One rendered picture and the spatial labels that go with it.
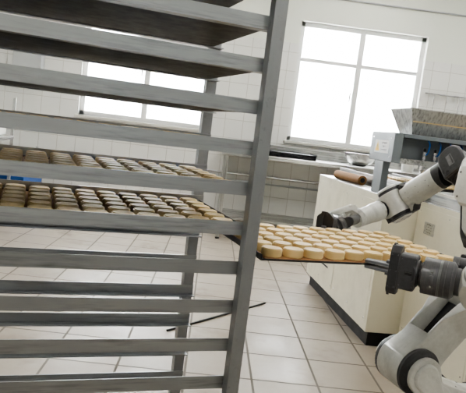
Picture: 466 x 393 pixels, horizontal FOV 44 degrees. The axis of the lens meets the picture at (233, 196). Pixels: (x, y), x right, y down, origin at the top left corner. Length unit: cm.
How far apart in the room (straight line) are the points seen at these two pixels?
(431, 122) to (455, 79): 363
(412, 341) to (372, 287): 141
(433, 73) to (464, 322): 513
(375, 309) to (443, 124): 106
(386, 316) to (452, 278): 192
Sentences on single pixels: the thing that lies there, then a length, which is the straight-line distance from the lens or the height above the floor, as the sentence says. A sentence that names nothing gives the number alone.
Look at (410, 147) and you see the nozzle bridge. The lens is 327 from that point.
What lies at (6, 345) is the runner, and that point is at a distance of 127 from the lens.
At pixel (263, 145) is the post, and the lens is 124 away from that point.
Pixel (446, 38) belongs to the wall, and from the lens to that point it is 689.
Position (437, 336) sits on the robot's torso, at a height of 56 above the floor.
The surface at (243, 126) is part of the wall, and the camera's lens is 634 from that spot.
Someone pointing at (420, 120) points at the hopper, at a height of 126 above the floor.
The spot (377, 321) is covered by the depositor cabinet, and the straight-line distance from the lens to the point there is 330.
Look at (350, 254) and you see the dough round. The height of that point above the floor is 82.
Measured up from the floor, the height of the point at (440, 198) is 88.
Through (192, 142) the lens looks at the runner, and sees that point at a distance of 122.
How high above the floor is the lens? 109
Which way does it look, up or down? 7 degrees down
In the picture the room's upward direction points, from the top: 7 degrees clockwise
